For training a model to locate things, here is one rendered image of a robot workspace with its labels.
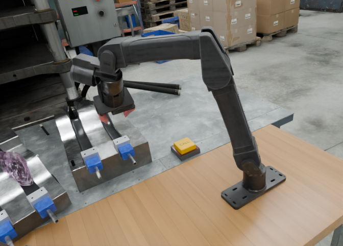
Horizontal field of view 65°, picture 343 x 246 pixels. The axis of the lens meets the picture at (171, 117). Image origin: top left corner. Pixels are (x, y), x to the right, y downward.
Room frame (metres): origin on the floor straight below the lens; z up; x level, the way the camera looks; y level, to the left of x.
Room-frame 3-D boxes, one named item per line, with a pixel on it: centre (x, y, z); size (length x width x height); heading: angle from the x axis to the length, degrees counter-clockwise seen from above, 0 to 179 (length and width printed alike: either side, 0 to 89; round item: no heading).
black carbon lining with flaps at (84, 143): (0.92, 0.31, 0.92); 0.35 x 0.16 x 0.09; 23
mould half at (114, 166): (0.94, 0.31, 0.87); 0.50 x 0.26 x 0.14; 23
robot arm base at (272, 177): (0.57, -0.21, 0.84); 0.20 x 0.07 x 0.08; 116
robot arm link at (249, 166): (0.57, -0.20, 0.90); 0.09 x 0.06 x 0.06; 166
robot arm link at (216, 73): (0.62, 0.00, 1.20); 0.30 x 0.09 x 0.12; 76
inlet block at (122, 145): (0.71, 0.16, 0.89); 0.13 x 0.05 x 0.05; 24
